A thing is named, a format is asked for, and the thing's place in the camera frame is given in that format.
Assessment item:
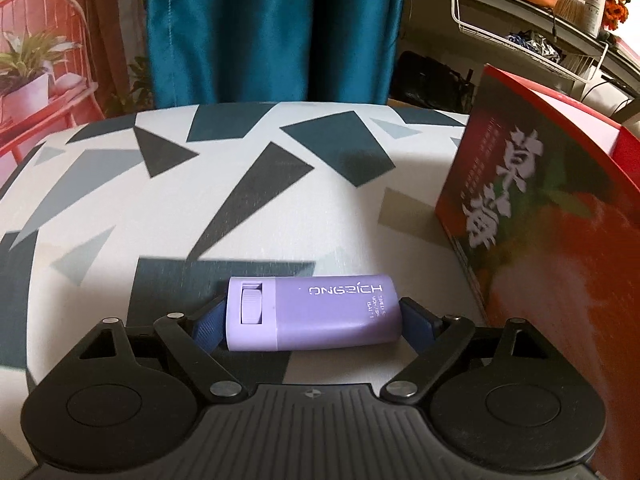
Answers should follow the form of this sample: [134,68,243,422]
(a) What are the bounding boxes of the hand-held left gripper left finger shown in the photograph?
[70,295,246,403]

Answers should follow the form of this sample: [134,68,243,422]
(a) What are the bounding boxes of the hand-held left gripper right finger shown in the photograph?
[380,296,556,404]

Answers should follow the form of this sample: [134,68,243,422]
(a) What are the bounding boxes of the purple plastic case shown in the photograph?
[226,272,403,353]

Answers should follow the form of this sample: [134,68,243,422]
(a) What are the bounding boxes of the red cardboard box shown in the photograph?
[434,62,640,461]

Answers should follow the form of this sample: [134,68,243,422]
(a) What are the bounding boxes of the geometric patterned tablecloth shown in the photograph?
[0,101,493,461]

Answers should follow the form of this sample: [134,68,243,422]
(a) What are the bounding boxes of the black bag under desk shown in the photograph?
[392,51,475,113]

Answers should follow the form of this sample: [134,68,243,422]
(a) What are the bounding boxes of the crumpled silver foil packet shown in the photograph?
[525,31,558,58]

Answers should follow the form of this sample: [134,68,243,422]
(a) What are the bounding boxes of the teal curtain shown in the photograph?
[145,0,411,110]

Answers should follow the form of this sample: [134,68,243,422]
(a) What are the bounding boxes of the grey desk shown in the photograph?
[407,0,640,126]

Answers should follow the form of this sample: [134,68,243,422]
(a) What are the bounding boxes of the cotton swab container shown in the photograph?
[554,0,587,26]

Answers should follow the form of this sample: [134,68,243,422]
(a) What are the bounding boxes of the orange artificial flowers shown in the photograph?
[602,0,632,31]

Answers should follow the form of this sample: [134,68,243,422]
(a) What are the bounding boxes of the white wire basket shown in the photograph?
[450,0,611,83]

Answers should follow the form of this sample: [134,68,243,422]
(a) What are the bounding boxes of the pink printed wall backdrop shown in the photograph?
[0,0,156,161]

